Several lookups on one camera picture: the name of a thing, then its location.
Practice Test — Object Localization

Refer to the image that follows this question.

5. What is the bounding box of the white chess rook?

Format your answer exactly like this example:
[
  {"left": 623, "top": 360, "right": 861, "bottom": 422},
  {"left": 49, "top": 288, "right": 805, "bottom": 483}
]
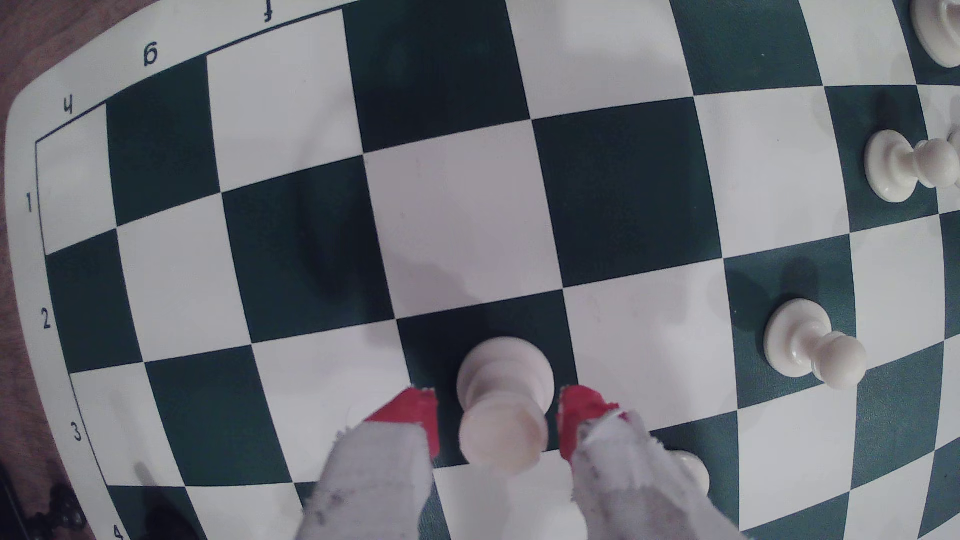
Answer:
[{"left": 456, "top": 336, "right": 557, "bottom": 475}]

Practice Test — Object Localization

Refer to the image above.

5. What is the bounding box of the green and white chess board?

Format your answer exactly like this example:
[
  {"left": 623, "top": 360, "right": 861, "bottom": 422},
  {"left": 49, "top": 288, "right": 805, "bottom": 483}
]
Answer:
[{"left": 3, "top": 0, "right": 960, "bottom": 540}]

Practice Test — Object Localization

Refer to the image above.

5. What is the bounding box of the black chess pawn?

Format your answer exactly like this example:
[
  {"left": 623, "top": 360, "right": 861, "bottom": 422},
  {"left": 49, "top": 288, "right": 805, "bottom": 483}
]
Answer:
[{"left": 15, "top": 483, "right": 87, "bottom": 540}]

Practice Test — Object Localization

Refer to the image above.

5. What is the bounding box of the white chess pawn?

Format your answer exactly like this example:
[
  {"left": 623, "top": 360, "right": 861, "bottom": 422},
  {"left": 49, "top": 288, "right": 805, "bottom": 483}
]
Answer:
[
  {"left": 864, "top": 129, "right": 960, "bottom": 204},
  {"left": 763, "top": 298, "right": 869, "bottom": 391},
  {"left": 671, "top": 450, "right": 711, "bottom": 496}
]

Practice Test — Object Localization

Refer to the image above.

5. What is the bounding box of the white chess piece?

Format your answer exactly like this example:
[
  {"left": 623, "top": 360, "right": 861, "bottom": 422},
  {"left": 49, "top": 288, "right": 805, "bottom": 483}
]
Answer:
[{"left": 909, "top": 0, "right": 960, "bottom": 69}]

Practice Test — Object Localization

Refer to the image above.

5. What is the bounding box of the red cloth-wrapped gripper finger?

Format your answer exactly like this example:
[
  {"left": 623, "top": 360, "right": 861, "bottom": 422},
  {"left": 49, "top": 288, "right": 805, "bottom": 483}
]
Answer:
[
  {"left": 296, "top": 387, "right": 441, "bottom": 540},
  {"left": 558, "top": 386, "right": 751, "bottom": 540}
]

